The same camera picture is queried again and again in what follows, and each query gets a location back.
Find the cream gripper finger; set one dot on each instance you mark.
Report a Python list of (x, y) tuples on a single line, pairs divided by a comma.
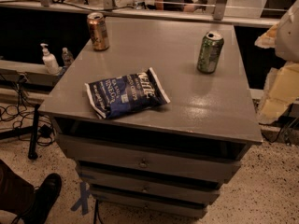
[(268, 39), (281, 88)]

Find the green soda can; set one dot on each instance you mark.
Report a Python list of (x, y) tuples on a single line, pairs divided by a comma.
[(210, 52)]

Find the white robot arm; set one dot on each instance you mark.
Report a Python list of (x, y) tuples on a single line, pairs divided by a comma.
[(287, 41)]

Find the orange soda can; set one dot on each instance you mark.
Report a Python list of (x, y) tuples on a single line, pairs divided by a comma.
[(98, 31)]

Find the grey drawer cabinet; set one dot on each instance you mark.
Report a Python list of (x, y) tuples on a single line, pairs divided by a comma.
[(172, 158)]

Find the blue kettle chips bag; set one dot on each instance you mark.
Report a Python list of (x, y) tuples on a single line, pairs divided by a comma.
[(118, 96)]

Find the small clear plastic bottle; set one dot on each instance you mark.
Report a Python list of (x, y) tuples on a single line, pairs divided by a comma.
[(67, 57)]

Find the white pump lotion bottle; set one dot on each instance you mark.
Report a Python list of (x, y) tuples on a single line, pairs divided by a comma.
[(49, 60)]

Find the blue tape cross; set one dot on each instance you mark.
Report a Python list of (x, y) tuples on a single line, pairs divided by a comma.
[(84, 203)]

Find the black stand leg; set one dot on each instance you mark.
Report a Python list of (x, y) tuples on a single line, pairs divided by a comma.
[(18, 132)]

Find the grey side shelf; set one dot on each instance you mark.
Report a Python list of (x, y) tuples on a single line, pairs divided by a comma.
[(35, 74)]

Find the black leather shoe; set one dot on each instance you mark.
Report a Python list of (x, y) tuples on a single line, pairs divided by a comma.
[(45, 197)]

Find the brown trouser leg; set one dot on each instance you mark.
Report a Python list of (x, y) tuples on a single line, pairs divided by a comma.
[(16, 194)]

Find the metal railing frame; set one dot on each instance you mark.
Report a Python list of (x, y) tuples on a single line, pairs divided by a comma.
[(256, 13)]

